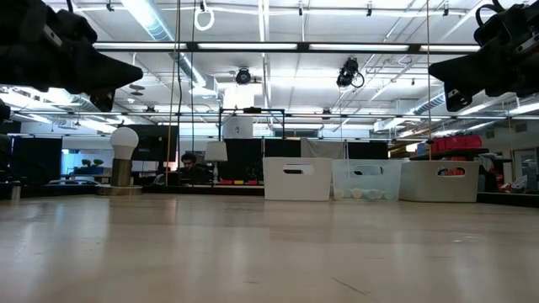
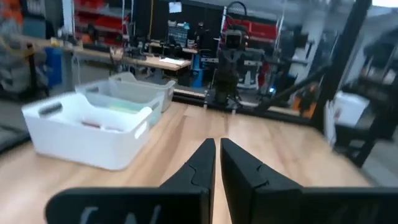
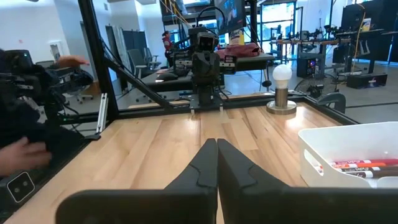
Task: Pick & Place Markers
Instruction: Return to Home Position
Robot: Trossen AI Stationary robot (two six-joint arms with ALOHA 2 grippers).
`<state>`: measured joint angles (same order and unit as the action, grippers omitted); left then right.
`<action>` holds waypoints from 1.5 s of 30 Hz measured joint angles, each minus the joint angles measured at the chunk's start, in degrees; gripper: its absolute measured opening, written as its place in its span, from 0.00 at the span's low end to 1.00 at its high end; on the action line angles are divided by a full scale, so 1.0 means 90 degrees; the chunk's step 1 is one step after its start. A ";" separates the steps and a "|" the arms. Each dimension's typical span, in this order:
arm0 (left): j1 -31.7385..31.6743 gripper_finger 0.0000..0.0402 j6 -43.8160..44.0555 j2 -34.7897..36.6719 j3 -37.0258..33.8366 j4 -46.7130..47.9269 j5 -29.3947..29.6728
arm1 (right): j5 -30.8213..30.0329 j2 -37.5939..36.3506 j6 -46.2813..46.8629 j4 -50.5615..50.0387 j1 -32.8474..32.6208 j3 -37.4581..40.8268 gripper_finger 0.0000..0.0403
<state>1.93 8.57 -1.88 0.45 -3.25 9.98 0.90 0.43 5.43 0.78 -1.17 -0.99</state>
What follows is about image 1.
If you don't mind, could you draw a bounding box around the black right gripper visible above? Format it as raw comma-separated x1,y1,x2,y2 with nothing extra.
428,41,539,113

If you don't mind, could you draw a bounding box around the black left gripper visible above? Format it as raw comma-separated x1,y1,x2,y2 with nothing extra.
0,29,143,111

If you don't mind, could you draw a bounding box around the red storage box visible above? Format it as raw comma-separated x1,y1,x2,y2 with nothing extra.
430,134,484,154

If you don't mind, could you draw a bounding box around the bulb lamp with brass base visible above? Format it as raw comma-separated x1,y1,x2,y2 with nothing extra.
95,125,144,197

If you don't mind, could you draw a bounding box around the black monitor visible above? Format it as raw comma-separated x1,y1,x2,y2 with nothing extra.
125,124,180,163

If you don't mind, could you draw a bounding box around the blue planter with plants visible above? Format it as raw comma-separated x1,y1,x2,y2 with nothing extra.
73,158,105,176

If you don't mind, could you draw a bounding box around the grey plastic bin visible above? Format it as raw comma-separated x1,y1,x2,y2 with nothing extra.
398,159,482,204

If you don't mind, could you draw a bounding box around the person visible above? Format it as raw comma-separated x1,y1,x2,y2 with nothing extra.
176,151,214,187

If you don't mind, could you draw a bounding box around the white shade table lamp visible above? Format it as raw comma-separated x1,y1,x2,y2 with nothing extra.
203,141,229,185

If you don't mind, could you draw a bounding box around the clear plastic bin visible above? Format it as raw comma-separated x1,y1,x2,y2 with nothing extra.
331,158,403,202

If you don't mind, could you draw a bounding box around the white box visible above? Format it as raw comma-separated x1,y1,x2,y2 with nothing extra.
222,116,254,141

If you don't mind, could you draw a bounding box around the row of coloured blocks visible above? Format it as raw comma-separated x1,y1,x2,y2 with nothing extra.
220,179,264,187

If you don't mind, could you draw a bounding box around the white plastic bin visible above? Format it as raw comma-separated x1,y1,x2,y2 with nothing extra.
262,157,334,202

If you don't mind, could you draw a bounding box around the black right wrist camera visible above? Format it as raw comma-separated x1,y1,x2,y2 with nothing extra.
473,0,539,54

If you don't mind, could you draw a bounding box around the black hanging cable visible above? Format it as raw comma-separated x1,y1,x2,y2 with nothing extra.
173,0,183,186

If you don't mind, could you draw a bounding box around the white cable loop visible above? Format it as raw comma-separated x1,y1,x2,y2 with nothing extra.
194,7,216,32

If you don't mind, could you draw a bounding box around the black overhead camera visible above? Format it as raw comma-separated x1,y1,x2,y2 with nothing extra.
335,56,366,90

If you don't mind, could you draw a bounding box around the round black ceiling camera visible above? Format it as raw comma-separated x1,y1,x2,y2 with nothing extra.
234,66,253,86

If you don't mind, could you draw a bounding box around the black square rig frame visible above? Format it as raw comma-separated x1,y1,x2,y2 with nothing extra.
217,107,287,141

